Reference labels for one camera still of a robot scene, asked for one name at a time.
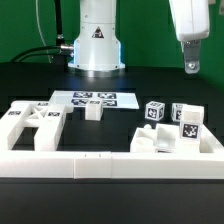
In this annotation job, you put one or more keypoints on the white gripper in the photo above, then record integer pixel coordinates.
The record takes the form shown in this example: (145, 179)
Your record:
(191, 23)

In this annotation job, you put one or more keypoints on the white chair seat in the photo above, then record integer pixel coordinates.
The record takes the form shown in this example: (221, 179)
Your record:
(163, 138)

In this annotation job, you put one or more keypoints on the white tagged cube right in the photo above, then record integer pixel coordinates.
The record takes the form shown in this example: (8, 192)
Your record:
(176, 111)

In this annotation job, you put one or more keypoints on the white tagged cube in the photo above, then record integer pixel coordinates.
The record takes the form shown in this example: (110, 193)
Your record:
(154, 110)
(176, 111)

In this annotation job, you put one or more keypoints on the white tagged cube left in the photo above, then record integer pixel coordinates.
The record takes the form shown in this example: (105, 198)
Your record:
(154, 110)

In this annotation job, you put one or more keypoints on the black vertical pole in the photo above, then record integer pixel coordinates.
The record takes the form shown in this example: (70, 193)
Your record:
(58, 19)

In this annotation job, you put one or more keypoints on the white U-shaped fence frame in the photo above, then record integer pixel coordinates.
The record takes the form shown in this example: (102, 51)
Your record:
(24, 162)

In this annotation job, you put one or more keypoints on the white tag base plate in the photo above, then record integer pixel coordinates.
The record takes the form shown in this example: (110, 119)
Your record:
(110, 99)

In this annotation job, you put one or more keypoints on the white chair back frame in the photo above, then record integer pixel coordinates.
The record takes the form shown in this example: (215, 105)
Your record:
(47, 118)

